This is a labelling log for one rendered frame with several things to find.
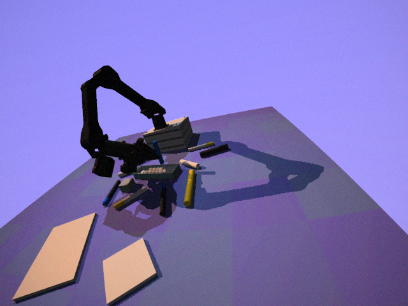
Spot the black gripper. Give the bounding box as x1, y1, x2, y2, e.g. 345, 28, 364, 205
116, 138, 160, 172

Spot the grey keyboard with tan keys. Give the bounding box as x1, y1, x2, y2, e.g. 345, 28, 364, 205
133, 163, 181, 180

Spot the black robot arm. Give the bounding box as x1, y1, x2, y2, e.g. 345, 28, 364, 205
80, 65, 169, 177

